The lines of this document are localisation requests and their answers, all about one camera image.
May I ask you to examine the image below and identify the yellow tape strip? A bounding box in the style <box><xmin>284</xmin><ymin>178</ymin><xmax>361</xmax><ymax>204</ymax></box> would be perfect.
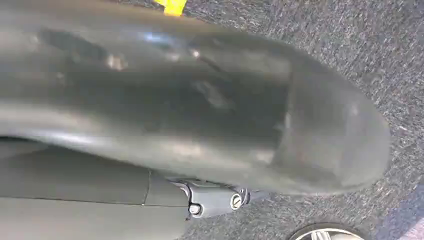
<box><xmin>153</xmin><ymin>0</ymin><xmax>188</xmax><ymax>17</ymax></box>

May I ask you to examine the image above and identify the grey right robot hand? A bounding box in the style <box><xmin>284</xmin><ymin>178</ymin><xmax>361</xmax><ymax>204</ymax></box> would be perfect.
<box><xmin>0</xmin><ymin>0</ymin><xmax>392</xmax><ymax>240</ymax></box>

